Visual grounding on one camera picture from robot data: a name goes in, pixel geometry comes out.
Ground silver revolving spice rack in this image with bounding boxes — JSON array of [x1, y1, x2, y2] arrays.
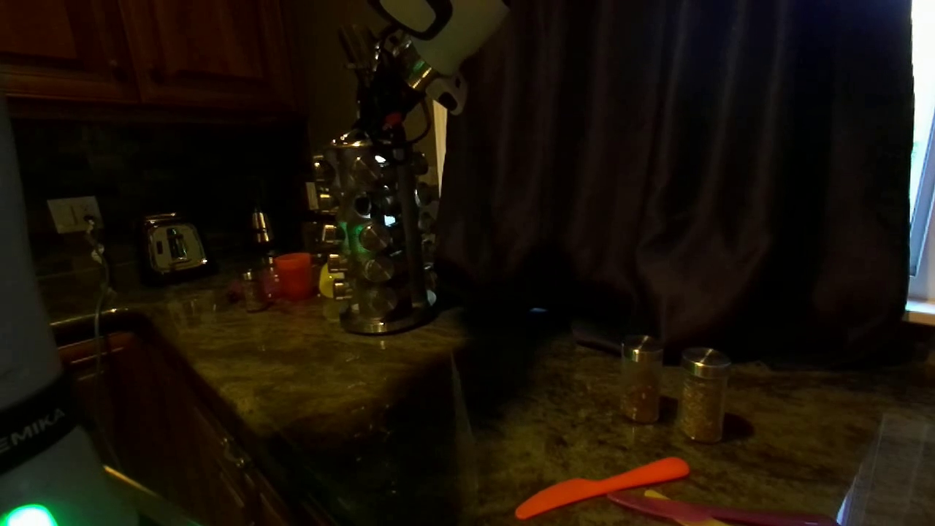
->
[[313, 130, 443, 337]]

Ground orange cup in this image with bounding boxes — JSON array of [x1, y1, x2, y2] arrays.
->
[[275, 252, 317, 301]]

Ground small glass jar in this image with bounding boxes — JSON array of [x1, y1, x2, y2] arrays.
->
[[241, 268, 272, 313]]

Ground silver toaster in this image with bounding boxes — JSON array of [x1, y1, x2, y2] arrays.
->
[[142, 213, 213, 283]]

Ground dark curtain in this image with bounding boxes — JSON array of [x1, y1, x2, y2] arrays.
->
[[435, 0, 915, 367]]

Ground spice jar with silver lid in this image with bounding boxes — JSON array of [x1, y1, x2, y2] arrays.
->
[[620, 335, 665, 425], [677, 347, 732, 444]]

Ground wooden base cabinets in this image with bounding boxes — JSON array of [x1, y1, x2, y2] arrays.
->
[[57, 329, 322, 526]]

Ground orange spatula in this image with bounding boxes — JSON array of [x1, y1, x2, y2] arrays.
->
[[514, 457, 691, 521]]

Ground purple spatula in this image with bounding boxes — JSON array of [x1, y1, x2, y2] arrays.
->
[[606, 491, 842, 526]]

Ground window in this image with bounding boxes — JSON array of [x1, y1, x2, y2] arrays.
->
[[906, 0, 935, 326]]

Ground clear plastic container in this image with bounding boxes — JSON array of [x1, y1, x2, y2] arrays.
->
[[836, 411, 935, 526]]

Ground wooden wall cabinets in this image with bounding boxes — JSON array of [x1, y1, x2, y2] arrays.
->
[[0, 0, 309, 121]]

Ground white wall socket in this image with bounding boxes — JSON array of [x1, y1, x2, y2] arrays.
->
[[47, 195, 104, 235]]

